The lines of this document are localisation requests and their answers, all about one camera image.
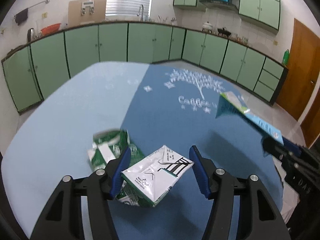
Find blue white milk carton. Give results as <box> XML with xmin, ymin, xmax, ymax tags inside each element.
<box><xmin>215</xmin><ymin>91</ymin><xmax>284</xmax><ymax>145</ymax></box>

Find green white milk carton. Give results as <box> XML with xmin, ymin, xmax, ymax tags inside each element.
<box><xmin>87</xmin><ymin>129</ymin><xmax>194</xmax><ymax>207</ymax></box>

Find green lower kitchen cabinets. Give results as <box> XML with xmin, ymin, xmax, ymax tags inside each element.
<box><xmin>1</xmin><ymin>21</ymin><xmax>288</xmax><ymax>112</ymax></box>

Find steel kitchen faucet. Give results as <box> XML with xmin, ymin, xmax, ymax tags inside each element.
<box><xmin>137</xmin><ymin>4</ymin><xmax>145</xmax><ymax>22</ymax></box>

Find brown wooden door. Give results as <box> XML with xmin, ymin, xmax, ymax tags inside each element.
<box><xmin>301</xmin><ymin>99</ymin><xmax>320</xmax><ymax>147</ymax></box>
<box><xmin>276</xmin><ymin>20</ymin><xmax>319</xmax><ymax>120</ymax></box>

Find green bottle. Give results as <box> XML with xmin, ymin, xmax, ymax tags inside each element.
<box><xmin>282</xmin><ymin>49</ymin><xmax>290</xmax><ymax>66</ymax></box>

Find two-tone blue table mat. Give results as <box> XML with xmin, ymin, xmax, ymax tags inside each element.
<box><xmin>1</xmin><ymin>62</ymin><xmax>283</xmax><ymax>236</ymax></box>

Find black wok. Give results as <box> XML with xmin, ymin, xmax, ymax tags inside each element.
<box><xmin>217</xmin><ymin>28</ymin><xmax>231</xmax><ymax>37</ymax></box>

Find white cooking pot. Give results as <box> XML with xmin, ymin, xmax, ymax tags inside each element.
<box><xmin>202</xmin><ymin>22</ymin><xmax>213</xmax><ymax>34</ymax></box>

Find range hood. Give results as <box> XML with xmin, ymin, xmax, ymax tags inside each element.
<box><xmin>199</xmin><ymin>0</ymin><xmax>239</xmax><ymax>12</ymax></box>

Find steel kettle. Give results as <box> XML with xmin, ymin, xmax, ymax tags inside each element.
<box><xmin>27</xmin><ymin>28</ymin><xmax>36</xmax><ymax>42</ymax></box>

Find red plastic basin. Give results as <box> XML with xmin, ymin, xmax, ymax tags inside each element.
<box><xmin>41</xmin><ymin>23</ymin><xmax>61</xmax><ymax>36</ymax></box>

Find dark hanging towel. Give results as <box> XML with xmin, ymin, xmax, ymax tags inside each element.
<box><xmin>15</xmin><ymin>8</ymin><xmax>28</xmax><ymax>26</ymax></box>

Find brown cardboard box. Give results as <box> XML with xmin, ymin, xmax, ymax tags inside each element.
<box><xmin>67</xmin><ymin>0</ymin><xmax>107</xmax><ymax>28</ymax></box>

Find wall towel bar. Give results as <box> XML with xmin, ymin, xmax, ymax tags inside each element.
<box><xmin>14</xmin><ymin>0</ymin><xmax>50</xmax><ymax>18</ymax></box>

